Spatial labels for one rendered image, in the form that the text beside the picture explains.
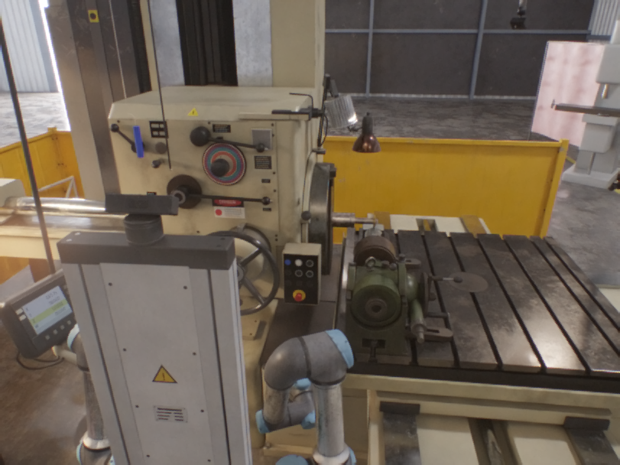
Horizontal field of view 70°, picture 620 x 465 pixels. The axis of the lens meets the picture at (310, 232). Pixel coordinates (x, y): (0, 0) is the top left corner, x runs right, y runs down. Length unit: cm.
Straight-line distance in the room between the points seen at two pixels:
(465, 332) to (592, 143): 596
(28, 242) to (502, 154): 370
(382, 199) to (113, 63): 269
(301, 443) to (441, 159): 275
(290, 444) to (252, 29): 219
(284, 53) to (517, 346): 170
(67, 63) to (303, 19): 128
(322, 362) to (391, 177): 319
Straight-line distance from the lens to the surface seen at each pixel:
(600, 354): 213
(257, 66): 241
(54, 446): 316
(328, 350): 129
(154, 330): 101
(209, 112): 184
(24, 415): 343
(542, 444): 209
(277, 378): 131
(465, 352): 192
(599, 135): 769
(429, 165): 431
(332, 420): 142
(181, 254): 88
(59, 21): 282
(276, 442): 275
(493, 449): 201
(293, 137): 176
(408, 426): 195
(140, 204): 90
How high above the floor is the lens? 216
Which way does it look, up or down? 25 degrees down
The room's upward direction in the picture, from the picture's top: straight up
